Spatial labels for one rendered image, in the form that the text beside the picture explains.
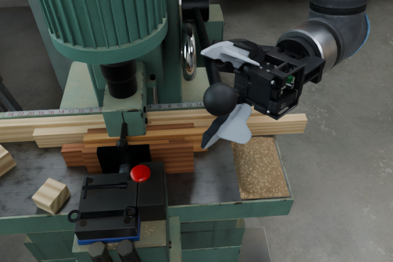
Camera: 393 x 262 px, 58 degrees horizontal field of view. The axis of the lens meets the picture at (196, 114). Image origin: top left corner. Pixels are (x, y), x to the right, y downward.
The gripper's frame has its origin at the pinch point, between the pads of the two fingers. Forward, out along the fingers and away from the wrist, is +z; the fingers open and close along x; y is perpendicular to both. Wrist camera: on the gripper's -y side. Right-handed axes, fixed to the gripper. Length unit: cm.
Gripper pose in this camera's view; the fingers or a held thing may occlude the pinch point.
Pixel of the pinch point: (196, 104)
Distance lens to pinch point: 46.8
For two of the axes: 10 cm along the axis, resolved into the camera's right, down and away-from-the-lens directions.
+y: 6.9, 4.3, -5.8
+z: -7.2, 4.2, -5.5
